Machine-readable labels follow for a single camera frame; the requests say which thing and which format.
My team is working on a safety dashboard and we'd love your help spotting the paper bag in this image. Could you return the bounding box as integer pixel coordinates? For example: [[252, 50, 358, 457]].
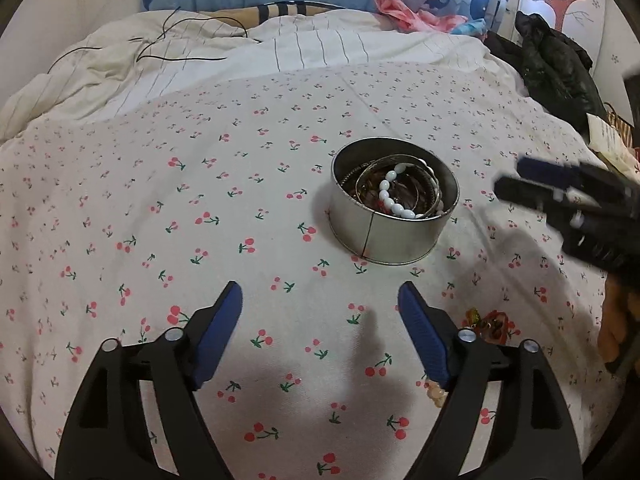
[[585, 102, 640, 172]]

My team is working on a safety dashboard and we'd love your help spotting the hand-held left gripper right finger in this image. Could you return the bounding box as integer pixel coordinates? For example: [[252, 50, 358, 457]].
[[397, 281, 583, 480]]

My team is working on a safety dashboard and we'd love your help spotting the round metal tin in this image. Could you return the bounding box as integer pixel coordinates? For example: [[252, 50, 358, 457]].
[[327, 136, 461, 266]]

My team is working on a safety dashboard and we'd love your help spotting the person's right hand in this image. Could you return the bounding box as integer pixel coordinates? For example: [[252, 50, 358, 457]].
[[597, 277, 640, 364]]

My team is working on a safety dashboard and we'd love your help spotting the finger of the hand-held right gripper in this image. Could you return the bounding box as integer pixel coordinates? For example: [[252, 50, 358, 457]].
[[494, 176, 587, 223], [517, 156, 603, 197]]

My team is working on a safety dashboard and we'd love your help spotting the cherry print bedsheet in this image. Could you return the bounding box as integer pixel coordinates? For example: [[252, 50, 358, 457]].
[[0, 67, 631, 480]]

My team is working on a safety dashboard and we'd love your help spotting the tan navy striped pillow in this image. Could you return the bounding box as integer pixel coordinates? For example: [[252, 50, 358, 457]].
[[200, 2, 351, 29]]

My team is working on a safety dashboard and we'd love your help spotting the white striped quilt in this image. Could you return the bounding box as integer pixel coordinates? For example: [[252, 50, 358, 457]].
[[0, 10, 531, 142]]

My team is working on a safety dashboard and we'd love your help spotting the pink cloth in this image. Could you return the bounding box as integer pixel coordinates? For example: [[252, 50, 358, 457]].
[[372, 0, 487, 36]]

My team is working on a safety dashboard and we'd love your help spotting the thin black cable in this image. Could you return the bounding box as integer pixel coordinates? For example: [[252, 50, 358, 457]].
[[47, 7, 251, 69]]

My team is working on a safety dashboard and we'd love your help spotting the black jacket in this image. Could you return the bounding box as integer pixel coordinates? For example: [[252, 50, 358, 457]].
[[485, 10, 609, 127]]

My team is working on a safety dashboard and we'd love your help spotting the white bead bracelet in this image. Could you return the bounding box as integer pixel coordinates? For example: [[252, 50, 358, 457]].
[[377, 159, 436, 221]]

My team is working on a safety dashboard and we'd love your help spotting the amber bead bracelet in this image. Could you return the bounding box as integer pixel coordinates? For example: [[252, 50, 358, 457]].
[[425, 309, 518, 408]]

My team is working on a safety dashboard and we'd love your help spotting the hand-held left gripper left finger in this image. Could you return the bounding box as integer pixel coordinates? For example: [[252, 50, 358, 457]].
[[55, 281, 244, 480]]

